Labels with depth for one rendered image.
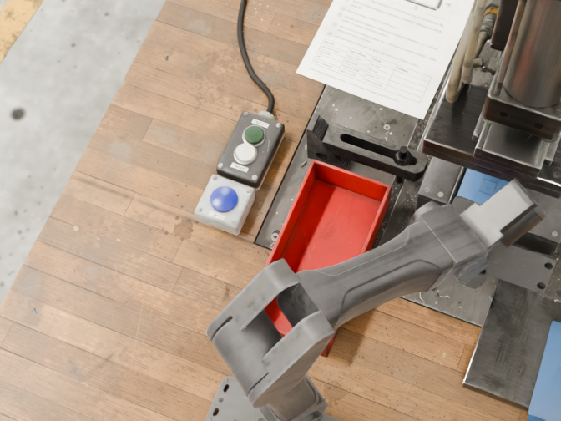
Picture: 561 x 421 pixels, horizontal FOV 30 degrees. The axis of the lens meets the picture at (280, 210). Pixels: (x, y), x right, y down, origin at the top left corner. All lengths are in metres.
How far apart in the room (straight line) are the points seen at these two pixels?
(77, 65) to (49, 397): 1.44
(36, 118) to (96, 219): 1.19
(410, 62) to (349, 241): 0.32
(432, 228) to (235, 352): 0.25
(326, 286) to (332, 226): 0.50
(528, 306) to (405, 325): 0.17
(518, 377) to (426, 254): 0.39
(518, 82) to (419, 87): 0.48
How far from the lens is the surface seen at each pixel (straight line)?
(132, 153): 1.60
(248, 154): 1.53
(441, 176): 1.46
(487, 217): 1.19
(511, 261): 1.27
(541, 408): 1.44
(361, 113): 1.60
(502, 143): 1.27
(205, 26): 1.70
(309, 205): 1.53
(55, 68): 2.79
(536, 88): 1.16
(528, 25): 1.09
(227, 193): 1.51
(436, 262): 1.10
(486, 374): 1.44
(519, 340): 1.46
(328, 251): 1.50
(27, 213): 2.62
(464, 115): 1.33
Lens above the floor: 2.30
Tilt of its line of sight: 66 degrees down
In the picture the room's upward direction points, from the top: 7 degrees counter-clockwise
